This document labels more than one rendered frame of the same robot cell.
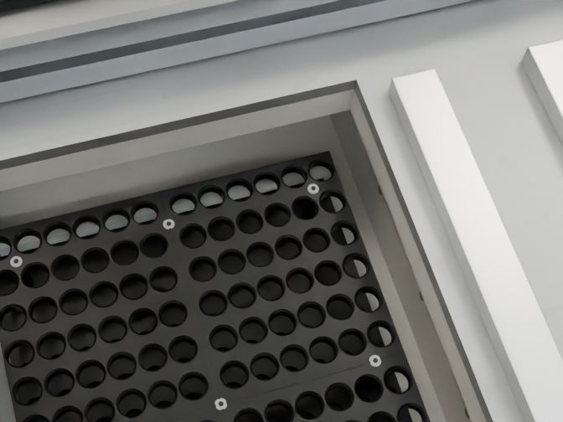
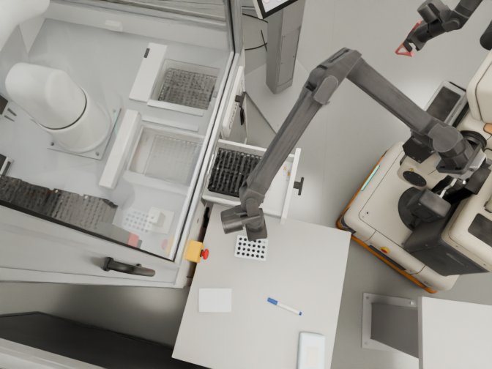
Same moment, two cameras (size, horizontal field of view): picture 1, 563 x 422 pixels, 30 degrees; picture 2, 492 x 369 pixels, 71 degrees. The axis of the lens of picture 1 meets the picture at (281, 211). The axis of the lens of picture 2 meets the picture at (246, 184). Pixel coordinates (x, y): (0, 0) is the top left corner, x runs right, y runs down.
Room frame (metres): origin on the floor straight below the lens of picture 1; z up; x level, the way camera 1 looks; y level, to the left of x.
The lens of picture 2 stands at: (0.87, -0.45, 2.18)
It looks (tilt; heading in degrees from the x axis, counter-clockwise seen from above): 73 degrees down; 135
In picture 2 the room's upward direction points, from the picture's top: 7 degrees counter-clockwise
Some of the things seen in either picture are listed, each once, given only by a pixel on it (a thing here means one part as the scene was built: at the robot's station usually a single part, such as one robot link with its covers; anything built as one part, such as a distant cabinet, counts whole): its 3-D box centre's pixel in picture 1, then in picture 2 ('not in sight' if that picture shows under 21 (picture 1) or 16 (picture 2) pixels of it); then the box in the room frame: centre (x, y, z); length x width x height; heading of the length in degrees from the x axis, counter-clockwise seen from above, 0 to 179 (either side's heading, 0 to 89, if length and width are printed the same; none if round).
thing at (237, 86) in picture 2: not in sight; (233, 102); (0.31, 0.10, 0.87); 0.29 x 0.02 x 0.11; 115
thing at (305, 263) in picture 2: not in sight; (263, 291); (0.89, -0.44, 0.38); 0.62 x 0.58 x 0.76; 115
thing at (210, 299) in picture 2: not in sight; (214, 299); (0.76, -0.58, 0.77); 0.13 x 0.09 x 0.02; 38
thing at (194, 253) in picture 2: not in sight; (195, 252); (0.60, -0.48, 0.88); 0.07 x 0.05 x 0.07; 115
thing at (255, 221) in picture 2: not in sight; (252, 218); (0.72, -0.29, 1.14); 0.07 x 0.06 x 0.07; 52
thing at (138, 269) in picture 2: not in sight; (134, 269); (0.64, -0.57, 1.45); 0.05 x 0.03 x 0.19; 25
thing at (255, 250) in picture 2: not in sight; (251, 248); (0.75, -0.34, 0.78); 0.12 x 0.08 x 0.04; 29
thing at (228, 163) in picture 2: not in sight; (240, 176); (0.54, -0.14, 0.87); 0.22 x 0.18 x 0.06; 25
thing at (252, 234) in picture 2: not in sight; (255, 222); (0.73, -0.29, 1.08); 0.10 x 0.07 x 0.07; 138
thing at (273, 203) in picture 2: not in sight; (239, 176); (0.54, -0.15, 0.86); 0.40 x 0.26 x 0.06; 25
